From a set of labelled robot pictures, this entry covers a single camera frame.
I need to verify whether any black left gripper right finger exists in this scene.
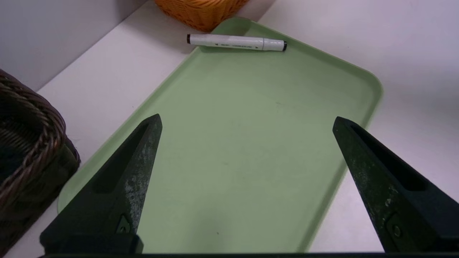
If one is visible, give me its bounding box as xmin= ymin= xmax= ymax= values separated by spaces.
xmin=332 ymin=116 xmax=459 ymax=253

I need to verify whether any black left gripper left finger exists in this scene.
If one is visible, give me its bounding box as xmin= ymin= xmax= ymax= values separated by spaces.
xmin=40 ymin=114 xmax=163 ymax=253

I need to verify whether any dark brown wicker basket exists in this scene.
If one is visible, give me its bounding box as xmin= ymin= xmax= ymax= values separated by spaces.
xmin=0 ymin=69 xmax=81 ymax=257

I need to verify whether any orange wicker basket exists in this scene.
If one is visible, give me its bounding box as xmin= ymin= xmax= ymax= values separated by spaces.
xmin=154 ymin=0 xmax=250 ymax=33

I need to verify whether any light green plastic tray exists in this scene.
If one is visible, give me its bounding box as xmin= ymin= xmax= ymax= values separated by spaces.
xmin=57 ymin=17 xmax=383 ymax=253

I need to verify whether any white marker pen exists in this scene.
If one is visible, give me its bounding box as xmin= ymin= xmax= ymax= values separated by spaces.
xmin=187 ymin=34 xmax=287 ymax=52

